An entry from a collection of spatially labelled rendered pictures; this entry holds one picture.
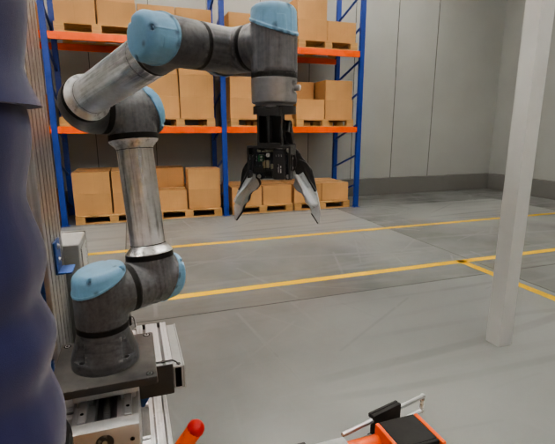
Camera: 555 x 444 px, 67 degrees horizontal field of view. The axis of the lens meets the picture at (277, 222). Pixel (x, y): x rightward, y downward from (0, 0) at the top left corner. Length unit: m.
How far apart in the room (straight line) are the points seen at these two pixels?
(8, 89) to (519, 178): 3.09
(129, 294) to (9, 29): 0.68
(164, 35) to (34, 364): 0.45
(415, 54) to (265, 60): 10.49
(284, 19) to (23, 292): 0.51
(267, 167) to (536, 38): 2.77
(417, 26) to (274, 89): 10.60
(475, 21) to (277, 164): 11.75
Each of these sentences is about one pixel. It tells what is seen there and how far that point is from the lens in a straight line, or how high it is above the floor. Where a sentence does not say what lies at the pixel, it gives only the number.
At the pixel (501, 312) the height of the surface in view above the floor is 0.28.
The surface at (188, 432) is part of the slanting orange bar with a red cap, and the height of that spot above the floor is 1.19.
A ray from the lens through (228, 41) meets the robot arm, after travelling 0.75.
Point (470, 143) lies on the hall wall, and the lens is 12.24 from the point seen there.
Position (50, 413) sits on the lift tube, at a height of 1.27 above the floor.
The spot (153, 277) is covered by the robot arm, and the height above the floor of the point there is 1.23.
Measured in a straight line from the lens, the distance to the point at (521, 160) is 3.27.
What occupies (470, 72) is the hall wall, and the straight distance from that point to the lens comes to 12.16.
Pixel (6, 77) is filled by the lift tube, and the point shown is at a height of 1.62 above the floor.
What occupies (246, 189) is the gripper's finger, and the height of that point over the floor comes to 1.47.
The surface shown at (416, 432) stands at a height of 1.10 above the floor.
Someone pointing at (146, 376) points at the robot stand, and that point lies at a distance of 1.04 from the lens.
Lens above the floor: 1.58
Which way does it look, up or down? 13 degrees down
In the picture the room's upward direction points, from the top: straight up
